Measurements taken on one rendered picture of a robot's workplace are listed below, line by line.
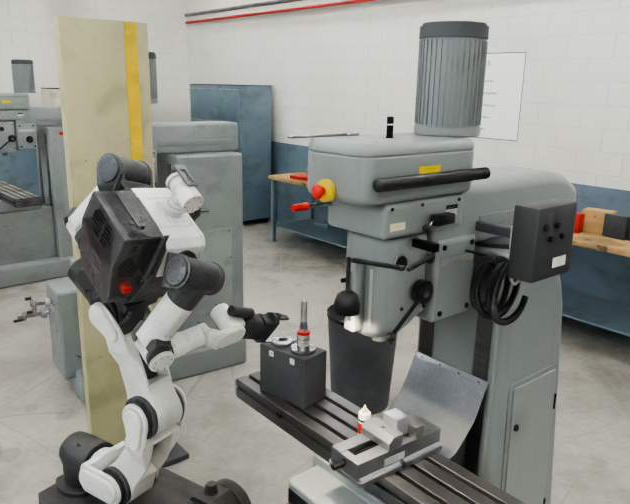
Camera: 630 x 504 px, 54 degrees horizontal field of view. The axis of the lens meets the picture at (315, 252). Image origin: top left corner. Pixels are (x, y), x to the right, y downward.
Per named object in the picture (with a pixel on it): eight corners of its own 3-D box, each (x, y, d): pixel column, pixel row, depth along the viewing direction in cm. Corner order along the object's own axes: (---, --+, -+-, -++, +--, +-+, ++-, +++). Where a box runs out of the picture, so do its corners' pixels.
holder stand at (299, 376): (304, 409, 219) (305, 357, 214) (259, 389, 233) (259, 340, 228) (325, 397, 228) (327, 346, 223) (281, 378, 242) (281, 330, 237)
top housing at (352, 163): (362, 209, 157) (364, 145, 153) (298, 194, 176) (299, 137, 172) (477, 192, 186) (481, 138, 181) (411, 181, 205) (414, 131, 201)
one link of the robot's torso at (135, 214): (99, 336, 176) (143, 247, 158) (51, 252, 190) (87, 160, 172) (184, 319, 198) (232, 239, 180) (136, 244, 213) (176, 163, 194)
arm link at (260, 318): (264, 350, 214) (241, 349, 204) (249, 330, 219) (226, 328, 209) (285, 323, 211) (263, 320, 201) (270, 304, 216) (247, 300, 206)
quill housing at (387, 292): (382, 348, 177) (388, 239, 169) (335, 326, 193) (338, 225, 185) (427, 332, 189) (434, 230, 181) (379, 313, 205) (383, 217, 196)
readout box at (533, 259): (534, 285, 169) (543, 209, 164) (506, 277, 176) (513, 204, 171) (573, 273, 182) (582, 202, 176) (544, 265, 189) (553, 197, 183)
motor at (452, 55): (451, 138, 178) (460, 19, 169) (399, 133, 192) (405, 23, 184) (493, 136, 190) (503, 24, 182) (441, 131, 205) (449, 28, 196)
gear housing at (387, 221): (384, 242, 166) (386, 205, 163) (325, 225, 184) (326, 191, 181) (463, 226, 186) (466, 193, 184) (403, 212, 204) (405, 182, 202)
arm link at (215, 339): (245, 338, 199) (208, 354, 192) (231, 319, 204) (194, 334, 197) (247, 325, 195) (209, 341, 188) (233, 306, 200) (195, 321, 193)
